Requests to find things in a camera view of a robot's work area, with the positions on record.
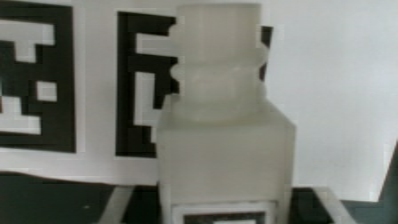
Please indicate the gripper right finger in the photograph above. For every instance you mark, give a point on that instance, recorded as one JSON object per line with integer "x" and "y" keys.
{"x": 335, "y": 210}

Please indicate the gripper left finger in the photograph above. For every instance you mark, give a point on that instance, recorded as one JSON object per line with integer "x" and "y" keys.
{"x": 115, "y": 205}

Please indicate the white table leg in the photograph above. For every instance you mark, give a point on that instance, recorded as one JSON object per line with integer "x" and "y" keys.
{"x": 224, "y": 134}

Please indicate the paper sheet with markers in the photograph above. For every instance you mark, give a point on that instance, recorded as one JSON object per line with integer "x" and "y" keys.
{"x": 330, "y": 86}

